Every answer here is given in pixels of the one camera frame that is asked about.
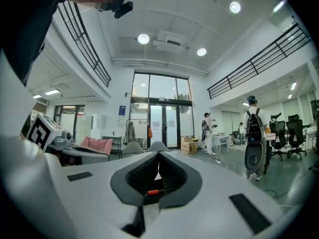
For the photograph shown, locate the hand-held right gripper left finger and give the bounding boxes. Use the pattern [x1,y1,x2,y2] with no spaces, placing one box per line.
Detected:
[110,151,160,207]

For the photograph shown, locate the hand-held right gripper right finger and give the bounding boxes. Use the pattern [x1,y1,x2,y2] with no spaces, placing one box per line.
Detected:
[159,151,203,209]

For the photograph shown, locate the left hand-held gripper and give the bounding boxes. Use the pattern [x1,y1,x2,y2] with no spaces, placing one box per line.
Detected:
[25,112,75,152]

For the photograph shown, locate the cardboard box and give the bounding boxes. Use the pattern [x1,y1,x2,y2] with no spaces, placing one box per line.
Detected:
[180,135,199,155]

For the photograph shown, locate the grey lounge chair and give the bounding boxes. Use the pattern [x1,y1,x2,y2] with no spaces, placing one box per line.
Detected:
[146,141,171,153]
[122,141,145,158]

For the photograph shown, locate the white lockers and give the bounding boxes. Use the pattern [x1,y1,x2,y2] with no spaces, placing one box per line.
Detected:
[74,115,94,146]

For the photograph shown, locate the pink fabric chair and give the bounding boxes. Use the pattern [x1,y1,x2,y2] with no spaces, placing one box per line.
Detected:
[80,136,113,157]

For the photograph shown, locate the white table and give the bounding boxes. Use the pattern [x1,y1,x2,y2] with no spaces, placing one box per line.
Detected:
[211,133,233,154]

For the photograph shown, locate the black coat rack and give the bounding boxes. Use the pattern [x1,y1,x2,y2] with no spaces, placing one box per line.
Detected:
[125,118,151,147]

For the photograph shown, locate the glass entrance door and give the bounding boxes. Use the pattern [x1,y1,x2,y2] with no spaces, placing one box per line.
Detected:
[130,71,195,149]

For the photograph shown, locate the black office chair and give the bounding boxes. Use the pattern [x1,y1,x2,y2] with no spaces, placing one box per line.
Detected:
[286,114,308,160]
[269,113,288,162]

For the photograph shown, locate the black balcony railing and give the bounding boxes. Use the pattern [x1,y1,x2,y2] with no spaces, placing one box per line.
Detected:
[206,22,312,100]
[56,0,112,88]

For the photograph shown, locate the white ceiling pipe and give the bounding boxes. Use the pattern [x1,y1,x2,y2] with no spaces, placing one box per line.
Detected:
[111,57,210,76]

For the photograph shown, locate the white ceiling air conditioner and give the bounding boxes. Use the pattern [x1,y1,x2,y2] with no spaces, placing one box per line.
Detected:
[152,29,187,54]

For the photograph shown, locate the white floor cable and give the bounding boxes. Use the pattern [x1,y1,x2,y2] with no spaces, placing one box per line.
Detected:
[215,159,245,177]

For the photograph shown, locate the black head-worn camera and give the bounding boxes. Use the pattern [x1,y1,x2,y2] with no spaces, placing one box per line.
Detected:
[114,0,134,19]

